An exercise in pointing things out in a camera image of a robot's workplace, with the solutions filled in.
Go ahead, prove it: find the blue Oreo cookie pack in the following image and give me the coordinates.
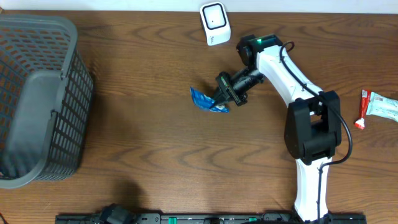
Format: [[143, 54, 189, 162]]
[[190, 87, 229, 113]]

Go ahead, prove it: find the grey plastic basket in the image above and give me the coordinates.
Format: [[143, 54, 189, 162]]
[[1, 14, 94, 189]]

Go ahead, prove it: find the red coffee stick sachet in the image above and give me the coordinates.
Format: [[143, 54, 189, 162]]
[[354, 90, 371, 129]]

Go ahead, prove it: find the white green wipes pack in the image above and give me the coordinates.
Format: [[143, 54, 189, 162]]
[[366, 92, 397, 121]]

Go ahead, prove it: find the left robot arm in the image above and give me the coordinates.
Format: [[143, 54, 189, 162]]
[[99, 204, 137, 224]]

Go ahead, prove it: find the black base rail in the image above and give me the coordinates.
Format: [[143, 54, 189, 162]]
[[55, 212, 368, 224]]

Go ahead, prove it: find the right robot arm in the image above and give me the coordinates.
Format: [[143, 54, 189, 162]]
[[210, 34, 341, 223]]

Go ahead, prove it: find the white barcode scanner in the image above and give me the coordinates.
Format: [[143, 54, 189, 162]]
[[200, 2, 231, 46]]

